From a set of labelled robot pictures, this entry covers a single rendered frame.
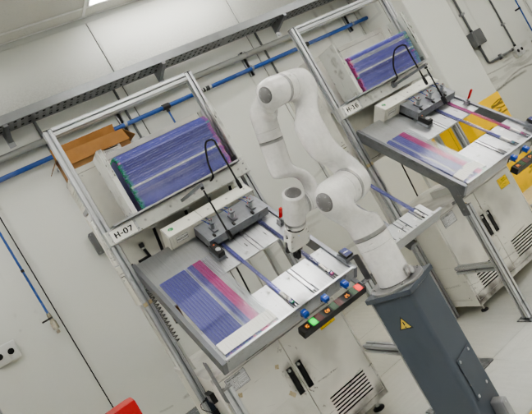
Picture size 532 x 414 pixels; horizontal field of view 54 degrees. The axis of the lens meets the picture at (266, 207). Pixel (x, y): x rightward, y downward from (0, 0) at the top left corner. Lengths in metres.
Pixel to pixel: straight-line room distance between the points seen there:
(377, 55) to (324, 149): 1.60
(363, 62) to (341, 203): 1.62
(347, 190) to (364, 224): 0.13
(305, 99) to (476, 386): 1.09
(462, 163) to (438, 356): 1.29
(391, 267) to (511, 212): 1.70
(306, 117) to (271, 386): 1.22
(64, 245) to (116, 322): 0.64
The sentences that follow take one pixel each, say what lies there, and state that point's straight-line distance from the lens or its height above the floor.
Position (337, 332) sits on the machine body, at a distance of 2.55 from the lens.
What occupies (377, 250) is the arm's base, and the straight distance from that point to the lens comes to 1.75.
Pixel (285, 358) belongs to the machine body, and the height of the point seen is 0.50.
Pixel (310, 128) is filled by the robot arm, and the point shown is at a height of 1.29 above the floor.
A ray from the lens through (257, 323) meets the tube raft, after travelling 2.07.
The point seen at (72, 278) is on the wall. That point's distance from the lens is 3.85.
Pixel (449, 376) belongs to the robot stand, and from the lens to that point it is 1.86.
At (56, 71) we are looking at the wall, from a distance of 4.23.
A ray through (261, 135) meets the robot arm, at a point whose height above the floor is 1.36.
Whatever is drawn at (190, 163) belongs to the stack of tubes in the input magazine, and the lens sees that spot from 2.51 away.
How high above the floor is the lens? 1.20
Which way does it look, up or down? 2 degrees down
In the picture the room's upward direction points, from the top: 30 degrees counter-clockwise
